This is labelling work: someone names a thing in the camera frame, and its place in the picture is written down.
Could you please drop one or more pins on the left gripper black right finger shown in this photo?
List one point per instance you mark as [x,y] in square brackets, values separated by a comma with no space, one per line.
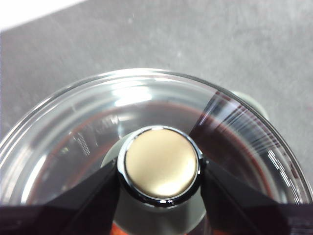
[244,210]

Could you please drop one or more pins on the glass lid with green knob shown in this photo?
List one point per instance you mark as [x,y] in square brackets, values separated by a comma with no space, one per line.
[161,161]

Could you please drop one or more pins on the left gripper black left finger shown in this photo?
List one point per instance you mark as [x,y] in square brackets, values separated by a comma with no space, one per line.
[73,210]

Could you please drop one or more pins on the pale green electric pot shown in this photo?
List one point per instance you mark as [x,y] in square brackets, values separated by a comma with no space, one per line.
[254,102]

